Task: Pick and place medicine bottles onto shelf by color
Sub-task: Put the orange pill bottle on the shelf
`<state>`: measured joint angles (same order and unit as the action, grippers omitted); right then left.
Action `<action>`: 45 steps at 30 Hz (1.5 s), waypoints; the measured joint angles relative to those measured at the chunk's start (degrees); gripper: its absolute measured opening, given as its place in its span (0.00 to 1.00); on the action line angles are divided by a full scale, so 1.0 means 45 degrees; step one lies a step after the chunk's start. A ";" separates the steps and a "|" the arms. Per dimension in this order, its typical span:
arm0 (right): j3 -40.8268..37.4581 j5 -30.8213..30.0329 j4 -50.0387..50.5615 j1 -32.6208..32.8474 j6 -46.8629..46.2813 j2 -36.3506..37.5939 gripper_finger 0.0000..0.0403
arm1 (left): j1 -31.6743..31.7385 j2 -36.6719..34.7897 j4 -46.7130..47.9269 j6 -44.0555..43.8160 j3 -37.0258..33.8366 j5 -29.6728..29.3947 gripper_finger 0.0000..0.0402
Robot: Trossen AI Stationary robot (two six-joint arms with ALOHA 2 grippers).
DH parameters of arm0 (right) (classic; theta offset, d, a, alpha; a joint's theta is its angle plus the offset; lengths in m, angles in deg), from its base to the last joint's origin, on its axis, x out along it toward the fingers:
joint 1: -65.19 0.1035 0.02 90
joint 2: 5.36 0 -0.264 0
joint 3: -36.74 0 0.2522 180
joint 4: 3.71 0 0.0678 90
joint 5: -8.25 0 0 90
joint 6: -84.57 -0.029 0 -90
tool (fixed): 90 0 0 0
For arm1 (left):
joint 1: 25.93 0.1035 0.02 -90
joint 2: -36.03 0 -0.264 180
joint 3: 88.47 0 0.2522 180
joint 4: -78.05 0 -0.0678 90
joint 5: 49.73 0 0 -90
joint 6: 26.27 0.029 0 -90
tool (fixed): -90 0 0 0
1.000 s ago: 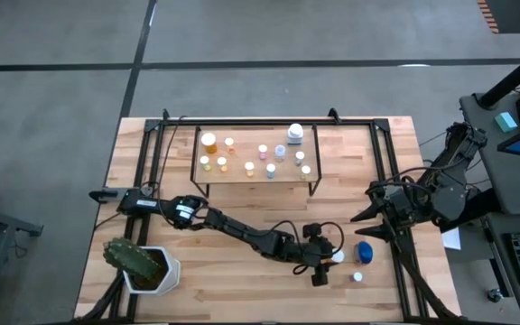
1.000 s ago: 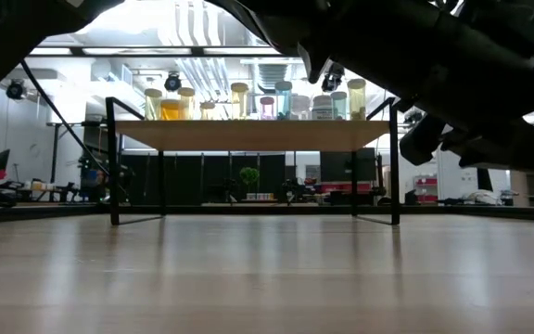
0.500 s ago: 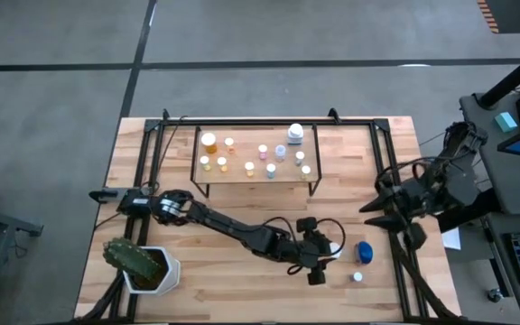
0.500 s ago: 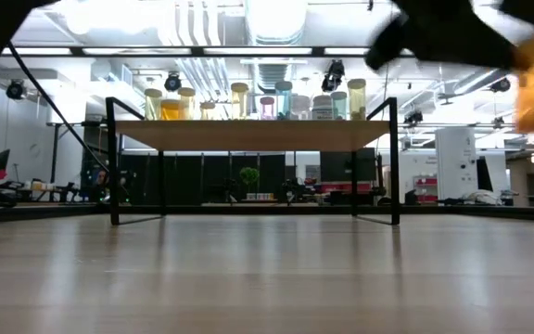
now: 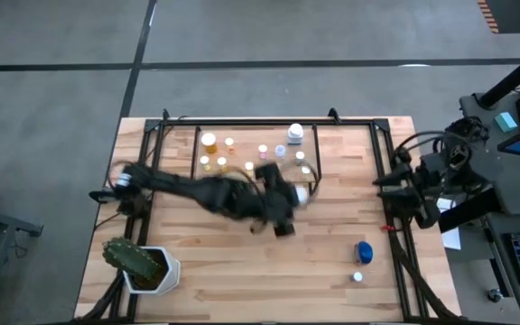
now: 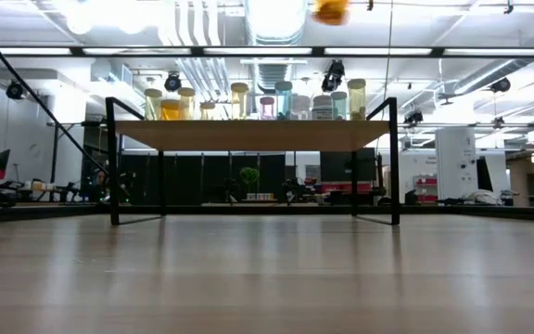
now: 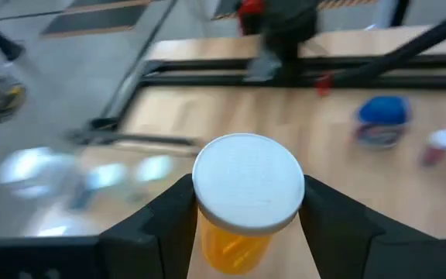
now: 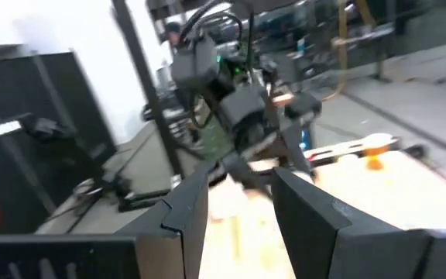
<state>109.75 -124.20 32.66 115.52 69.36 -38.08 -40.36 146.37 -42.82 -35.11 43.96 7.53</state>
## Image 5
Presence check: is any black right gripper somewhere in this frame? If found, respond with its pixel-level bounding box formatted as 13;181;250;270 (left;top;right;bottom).
372;164;444;229

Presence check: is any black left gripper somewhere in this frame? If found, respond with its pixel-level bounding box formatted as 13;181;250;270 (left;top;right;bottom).
250;162;309;238

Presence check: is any large white medicine bottle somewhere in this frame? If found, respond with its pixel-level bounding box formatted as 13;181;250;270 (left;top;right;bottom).
286;122;305;146

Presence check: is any blue-capped medicine bottle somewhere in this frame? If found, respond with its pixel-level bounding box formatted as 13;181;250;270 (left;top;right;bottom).
353;240;375;265

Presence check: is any large orange pill bottle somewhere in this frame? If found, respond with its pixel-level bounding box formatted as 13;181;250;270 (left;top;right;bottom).
200;131;218;154

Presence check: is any white paper sheet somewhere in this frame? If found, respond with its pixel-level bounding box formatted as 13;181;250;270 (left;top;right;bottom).
435;197;462;252

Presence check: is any teal box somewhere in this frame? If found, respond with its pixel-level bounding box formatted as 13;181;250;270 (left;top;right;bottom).
494;111;518;134

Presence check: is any white hexagonal plant pot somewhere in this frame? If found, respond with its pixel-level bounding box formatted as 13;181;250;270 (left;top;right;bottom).
122;246;182;296

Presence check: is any black pole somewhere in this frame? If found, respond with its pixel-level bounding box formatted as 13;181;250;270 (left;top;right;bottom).
478;42;520;109

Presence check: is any green cactus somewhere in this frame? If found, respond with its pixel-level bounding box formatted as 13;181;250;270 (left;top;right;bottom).
102;237;162;282

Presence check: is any black mat with striped edge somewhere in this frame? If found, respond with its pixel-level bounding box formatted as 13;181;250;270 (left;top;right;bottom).
476;0;520;35

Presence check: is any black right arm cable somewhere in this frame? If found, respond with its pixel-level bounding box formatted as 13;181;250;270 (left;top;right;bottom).
393;129;455;163

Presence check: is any black aluminium table frame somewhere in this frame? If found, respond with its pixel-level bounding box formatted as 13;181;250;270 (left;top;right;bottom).
74;116;460;324

